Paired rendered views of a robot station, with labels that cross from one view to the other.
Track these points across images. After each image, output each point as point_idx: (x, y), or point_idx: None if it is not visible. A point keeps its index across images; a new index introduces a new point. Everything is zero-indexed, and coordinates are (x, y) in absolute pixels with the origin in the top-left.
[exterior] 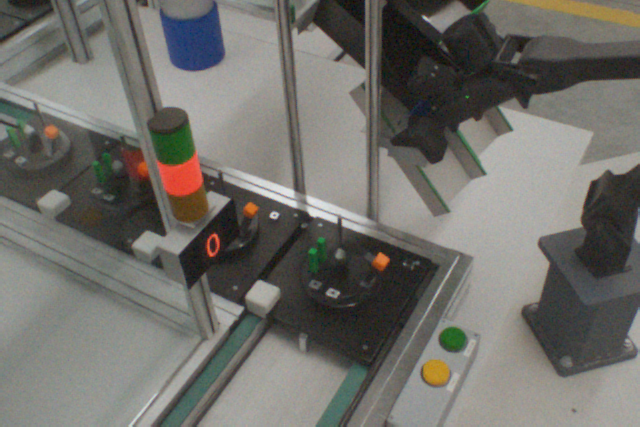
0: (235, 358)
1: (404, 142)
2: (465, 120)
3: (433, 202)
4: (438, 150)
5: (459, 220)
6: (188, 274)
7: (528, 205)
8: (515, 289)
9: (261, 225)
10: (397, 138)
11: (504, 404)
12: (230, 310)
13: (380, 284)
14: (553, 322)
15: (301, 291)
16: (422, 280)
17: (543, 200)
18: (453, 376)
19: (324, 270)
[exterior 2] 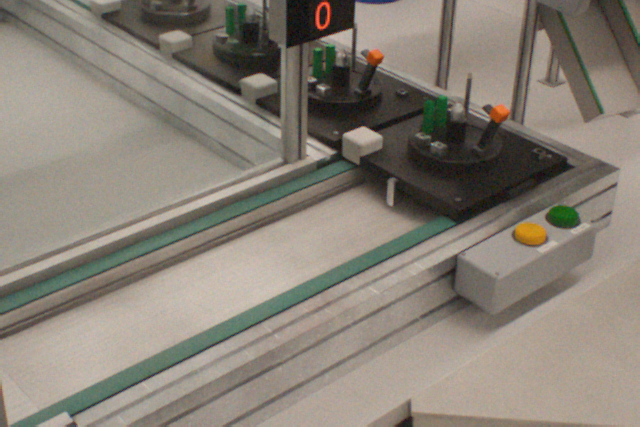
0: (314, 189)
1: None
2: None
3: (586, 101)
4: None
5: (626, 170)
6: (290, 28)
7: None
8: None
9: (384, 98)
10: None
11: (610, 316)
12: (323, 149)
13: (497, 157)
14: None
15: (406, 149)
16: (549, 175)
17: None
18: (549, 243)
19: (438, 134)
